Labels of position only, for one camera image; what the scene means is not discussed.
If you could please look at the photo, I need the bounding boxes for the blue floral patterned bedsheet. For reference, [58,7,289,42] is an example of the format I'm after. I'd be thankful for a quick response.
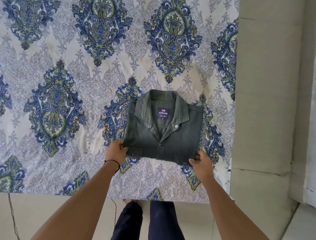
[0,0,239,204]

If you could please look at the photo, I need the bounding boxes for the thin dark cord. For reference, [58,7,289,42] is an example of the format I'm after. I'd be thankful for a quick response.
[111,198,117,226]
[8,193,20,240]

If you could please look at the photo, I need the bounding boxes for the person's right hand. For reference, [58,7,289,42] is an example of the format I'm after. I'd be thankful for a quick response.
[189,150,215,182]

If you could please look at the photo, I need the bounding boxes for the person's left forearm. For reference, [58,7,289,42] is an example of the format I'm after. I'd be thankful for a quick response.
[31,160,120,240]

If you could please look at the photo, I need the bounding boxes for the person's dark blue trousers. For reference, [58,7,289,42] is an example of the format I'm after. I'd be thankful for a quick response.
[110,201,185,240]

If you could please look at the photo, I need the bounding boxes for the dark green shirt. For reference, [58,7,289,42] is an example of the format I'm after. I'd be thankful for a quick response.
[123,89,204,166]

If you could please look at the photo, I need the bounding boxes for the black thread wrist band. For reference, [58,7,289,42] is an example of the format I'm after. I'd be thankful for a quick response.
[104,159,121,173]

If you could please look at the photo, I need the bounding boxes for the person's left hand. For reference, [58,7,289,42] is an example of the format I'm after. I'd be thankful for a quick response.
[105,139,129,167]

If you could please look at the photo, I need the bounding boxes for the person's right forearm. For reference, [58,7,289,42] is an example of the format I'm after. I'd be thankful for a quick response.
[202,173,269,240]

